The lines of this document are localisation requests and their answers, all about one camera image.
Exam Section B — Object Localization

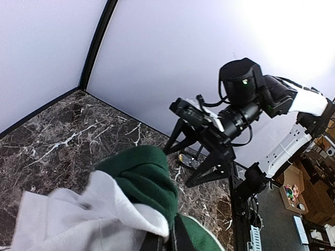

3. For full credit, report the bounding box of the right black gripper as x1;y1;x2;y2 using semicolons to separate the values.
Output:
163;98;262;187

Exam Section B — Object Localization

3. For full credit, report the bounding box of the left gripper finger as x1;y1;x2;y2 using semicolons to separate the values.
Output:
139;213;194;250

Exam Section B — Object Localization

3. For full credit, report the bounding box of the white green Charlie Brown shirt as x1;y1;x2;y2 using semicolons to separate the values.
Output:
11;145;222;250

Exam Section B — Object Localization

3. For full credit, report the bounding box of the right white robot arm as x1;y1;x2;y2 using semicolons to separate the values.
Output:
164;58;334;196

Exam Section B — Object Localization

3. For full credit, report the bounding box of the dark brooch on table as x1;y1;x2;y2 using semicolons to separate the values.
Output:
178;153;200;170

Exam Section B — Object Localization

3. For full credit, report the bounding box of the cardboard box with items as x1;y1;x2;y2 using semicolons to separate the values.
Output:
280;165;308;215

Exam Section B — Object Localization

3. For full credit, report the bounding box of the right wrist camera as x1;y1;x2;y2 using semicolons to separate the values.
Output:
169;98;225;132

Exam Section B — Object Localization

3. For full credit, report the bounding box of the white slotted cable duct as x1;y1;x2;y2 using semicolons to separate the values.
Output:
247;225;262;251

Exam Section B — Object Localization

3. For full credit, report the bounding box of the right black frame post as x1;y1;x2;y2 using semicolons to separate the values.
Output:
78;0;118;92

